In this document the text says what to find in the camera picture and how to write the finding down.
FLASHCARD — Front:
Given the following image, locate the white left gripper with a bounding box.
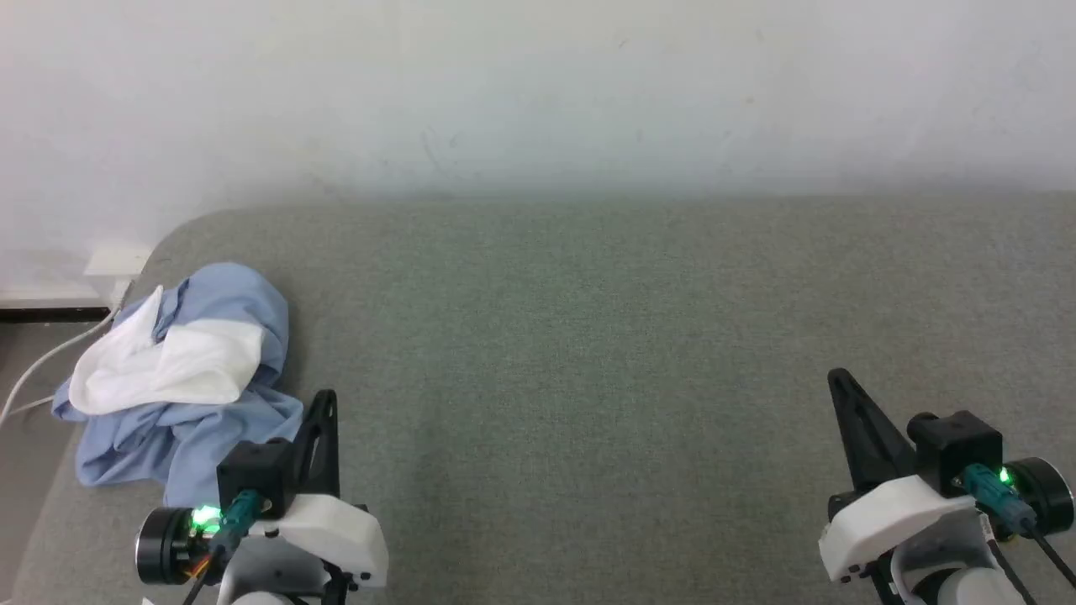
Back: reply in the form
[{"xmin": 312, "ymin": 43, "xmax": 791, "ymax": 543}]
[{"xmin": 244, "ymin": 389, "xmax": 389, "ymax": 591}]

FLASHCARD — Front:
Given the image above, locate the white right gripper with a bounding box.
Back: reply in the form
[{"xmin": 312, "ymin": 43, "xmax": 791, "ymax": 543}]
[{"xmin": 819, "ymin": 367, "xmax": 981, "ymax": 583}]

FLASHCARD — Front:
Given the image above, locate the light blue and white garment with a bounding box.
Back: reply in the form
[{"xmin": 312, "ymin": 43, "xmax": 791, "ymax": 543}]
[{"xmin": 52, "ymin": 262, "xmax": 305, "ymax": 509}]

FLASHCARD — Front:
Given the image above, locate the black cylindrical left gripper motor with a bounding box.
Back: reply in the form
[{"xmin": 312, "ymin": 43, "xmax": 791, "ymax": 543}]
[{"xmin": 136, "ymin": 506, "xmax": 201, "ymax": 586}]

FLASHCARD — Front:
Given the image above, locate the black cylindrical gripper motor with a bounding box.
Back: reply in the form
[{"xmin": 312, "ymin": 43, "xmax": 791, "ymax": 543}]
[
  {"xmin": 1005, "ymin": 457, "xmax": 1075, "ymax": 537},
  {"xmin": 136, "ymin": 506, "xmax": 201, "ymax": 586}
]

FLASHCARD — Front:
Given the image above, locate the black cylindrical right gripper motor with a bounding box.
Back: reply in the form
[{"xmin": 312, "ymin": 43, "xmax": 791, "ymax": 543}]
[{"xmin": 1005, "ymin": 457, "xmax": 1075, "ymax": 537}]

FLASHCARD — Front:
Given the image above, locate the grey-green fabric sofa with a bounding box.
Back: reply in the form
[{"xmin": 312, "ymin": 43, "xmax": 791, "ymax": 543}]
[{"xmin": 0, "ymin": 192, "xmax": 1076, "ymax": 605}]

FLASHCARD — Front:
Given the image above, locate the dark baseboard strip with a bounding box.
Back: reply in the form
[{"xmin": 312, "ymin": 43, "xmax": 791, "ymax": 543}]
[{"xmin": 0, "ymin": 306, "xmax": 112, "ymax": 325}]

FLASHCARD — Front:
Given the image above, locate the white wall socket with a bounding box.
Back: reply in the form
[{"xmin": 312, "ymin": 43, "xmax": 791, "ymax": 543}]
[{"xmin": 84, "ymin": 242, "xmax": 154, "ymax": 278}]

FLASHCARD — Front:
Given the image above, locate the white power cable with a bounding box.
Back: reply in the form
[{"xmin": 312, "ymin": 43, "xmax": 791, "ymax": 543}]
[{"xmin": 0, "ymin": 279, "xmax": 132, "ymax": 423}]

